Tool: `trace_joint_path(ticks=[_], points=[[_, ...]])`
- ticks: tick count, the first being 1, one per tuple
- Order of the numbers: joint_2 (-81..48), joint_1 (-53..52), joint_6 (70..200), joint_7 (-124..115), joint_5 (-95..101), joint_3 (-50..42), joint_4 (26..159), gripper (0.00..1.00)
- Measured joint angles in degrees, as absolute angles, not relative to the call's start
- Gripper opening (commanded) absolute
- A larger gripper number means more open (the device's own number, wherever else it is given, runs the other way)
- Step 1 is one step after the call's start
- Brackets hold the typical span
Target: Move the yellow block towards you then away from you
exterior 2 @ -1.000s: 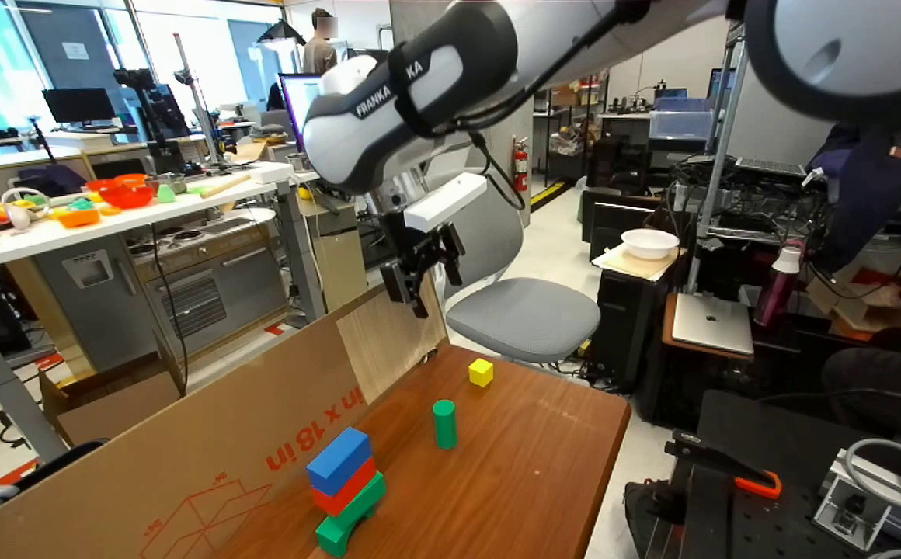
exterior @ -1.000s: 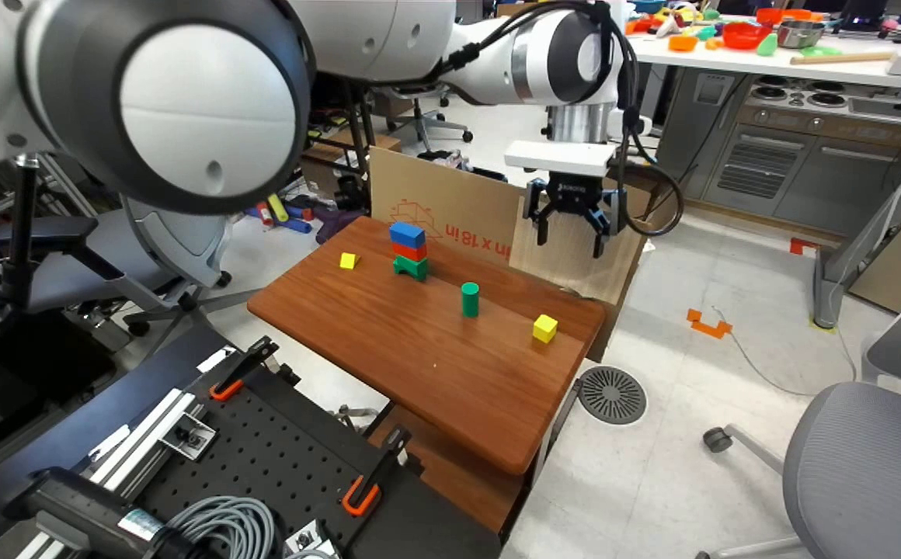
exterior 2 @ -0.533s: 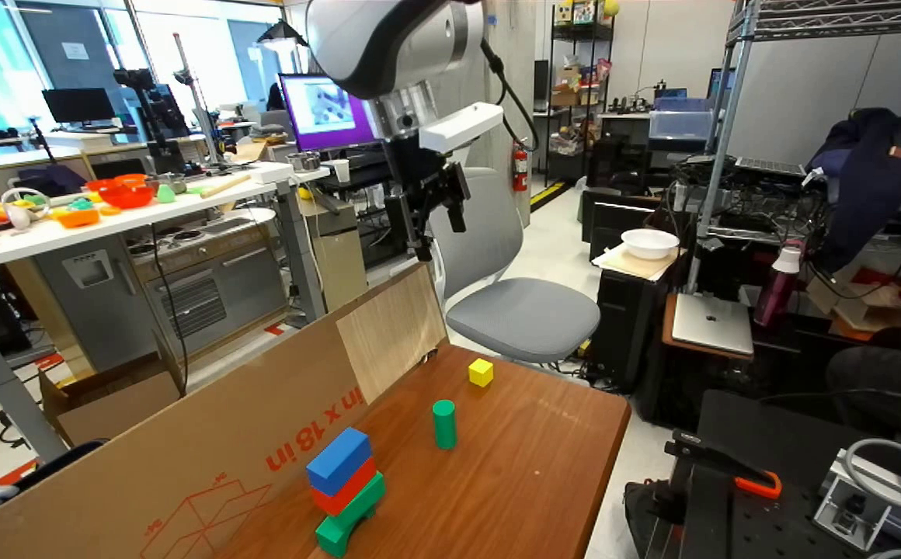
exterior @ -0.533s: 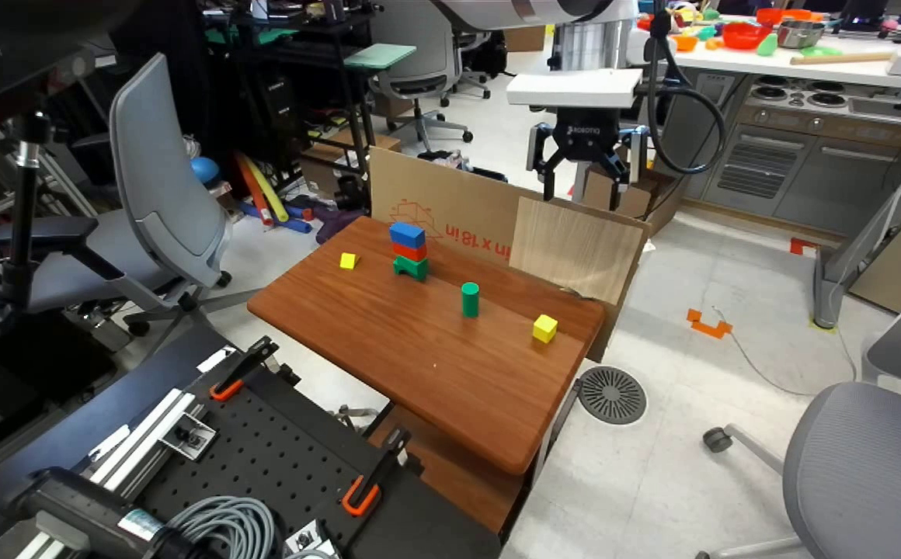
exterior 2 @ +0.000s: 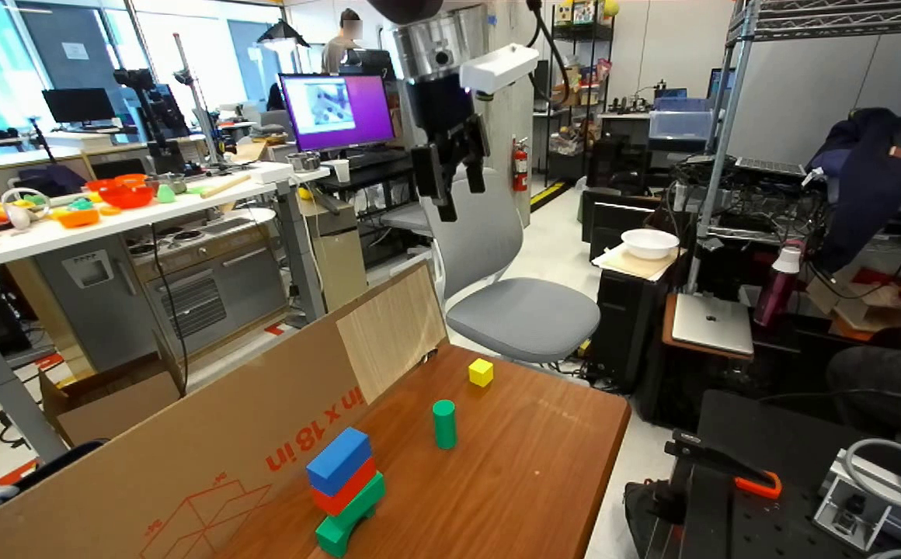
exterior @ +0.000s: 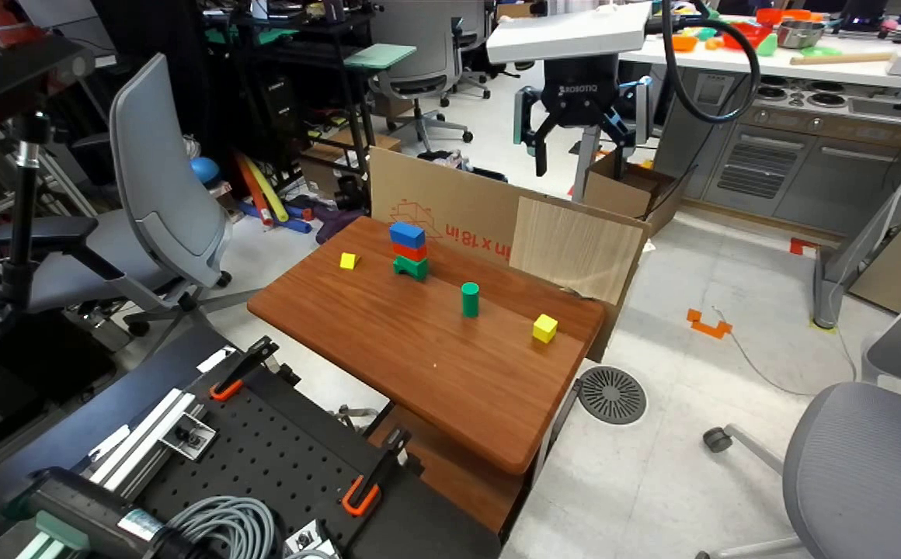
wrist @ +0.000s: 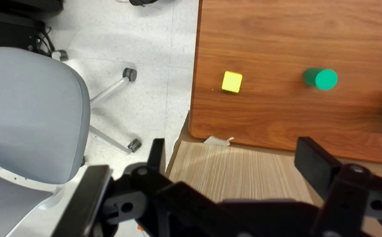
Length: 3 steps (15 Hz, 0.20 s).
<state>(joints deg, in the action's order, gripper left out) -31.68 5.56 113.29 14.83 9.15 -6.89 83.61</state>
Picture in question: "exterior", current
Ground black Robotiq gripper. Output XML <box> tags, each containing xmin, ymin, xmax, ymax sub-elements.
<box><xmin>524</xmin><ymin>57</ymin><xmax>639</xmax><ymax>177</ymax></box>

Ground large yellow cube block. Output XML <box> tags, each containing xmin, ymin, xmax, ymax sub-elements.
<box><xmin>527</xmin><ymin>312</ymin><xmax>561</xmax><ymax>348</ymax></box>

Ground blue rectangular block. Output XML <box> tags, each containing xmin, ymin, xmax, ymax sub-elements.
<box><xmin>387</xmin><ymin>221</ymin><xmax>428</xmax><ymax>250</ymax></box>

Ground green rectangular block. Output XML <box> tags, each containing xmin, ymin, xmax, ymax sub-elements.
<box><xmin>390</xmin><ymin>255</ymin><xmax>436</xmax><ymax>283</ymax></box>

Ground open cardboard box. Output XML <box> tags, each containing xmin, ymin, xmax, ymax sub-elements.
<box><xmin>581</xmin><ymin>140</ymin><xmax>682</xmax><ymax>237</ymax></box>

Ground large cardboard panel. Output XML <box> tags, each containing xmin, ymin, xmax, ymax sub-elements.
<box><xmin>366</xmin><ymin>143</ymin><xmax>648</xmax><ymax>309</ymax></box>

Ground gray rolling office chair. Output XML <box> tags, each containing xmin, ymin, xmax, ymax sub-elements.
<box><xmin>366</xmin><ymin>0</ymin><xmax>477</xmax><ymax>159</ymax></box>

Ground red plastic bowl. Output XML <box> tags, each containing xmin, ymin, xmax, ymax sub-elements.
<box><xmin>725</xmin><ymin>21</ymin><xmax>765</xmax><ymax>54</ymax></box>

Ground gray drawer cabinet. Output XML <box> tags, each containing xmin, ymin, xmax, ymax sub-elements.
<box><xmin>663</xmin><ymin>70</ymin><xmax>901</xmax><ymax>242</ymax></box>

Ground orange floor marker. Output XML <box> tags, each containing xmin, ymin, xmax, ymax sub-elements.
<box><xmin>682</xmin><ymin>309</ymin><xmax>735</xmax><ymax>342</ymax></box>

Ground dark toy basket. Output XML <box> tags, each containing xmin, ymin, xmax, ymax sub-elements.
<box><xmin>777</xmin><ymin>20</ymin><xmax>830</xmax><ymax>54</ymax></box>

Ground white long table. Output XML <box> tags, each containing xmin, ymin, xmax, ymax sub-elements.
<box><xmin>571</xmin><ymin>24</ymin><xmax>901</xmax><ymax>332</ymax></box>

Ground round metal floor drain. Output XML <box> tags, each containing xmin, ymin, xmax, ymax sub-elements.
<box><xmin>571</xmin><ymin>362</ymin><xmax>648</xmax><ymax>429</ymax></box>

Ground wooden stick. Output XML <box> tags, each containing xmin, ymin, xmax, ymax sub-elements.
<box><xmin>788</xmin><ymin>45</ymin><xmax>901</xmax><ymax>67</ymax></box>

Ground yellow and red sticks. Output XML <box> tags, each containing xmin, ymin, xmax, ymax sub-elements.
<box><xmin>235</xmin><ymin>152</ymin><xmax>291</xmax><ymax>229</ymax></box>

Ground blue ball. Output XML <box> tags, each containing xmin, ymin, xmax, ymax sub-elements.
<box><xmin>189</xmin><ymin>152</ymin><xmax>224</xmax><ymax>193</ymax></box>

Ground orange black bar clamp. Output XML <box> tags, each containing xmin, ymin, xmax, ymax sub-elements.
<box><xmin>339</xmin><ymin>432</ymin><xmax>412</xmax><ymax>523</ymax></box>
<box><xmin>209</xmin><ymin>336</ymin><xmax>278</xmax><ymax>406</ymax></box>

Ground gray fabric swivel chair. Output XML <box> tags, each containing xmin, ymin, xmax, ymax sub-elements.
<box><xmin>691</xmin><ymin>274</ymin><xmax>901</xmax><ymax>559</ymax></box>

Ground black perforated breadboard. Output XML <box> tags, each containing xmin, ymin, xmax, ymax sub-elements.
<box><xmin>136</xmin><ymin>361</ymin><xmax>507</xmax><ymax>559</ymax></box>

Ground green black base device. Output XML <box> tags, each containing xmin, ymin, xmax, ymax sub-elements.
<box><xmin>2</xmin><ymin>469</ymin><xmax>164</xmax><ymax>559</ymax></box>

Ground gray coiled cable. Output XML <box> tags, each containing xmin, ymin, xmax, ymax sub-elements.
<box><xmin>164</xmin><ymin>495</ymin><xmax>282</xmax><ymax>559</ymax></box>

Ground aluminum extrusion rail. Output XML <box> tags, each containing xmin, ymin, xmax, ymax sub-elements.
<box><xmin>86</xmin><ymin>385</ymin><xmax>199</xmax><ymax>492</ymax></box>

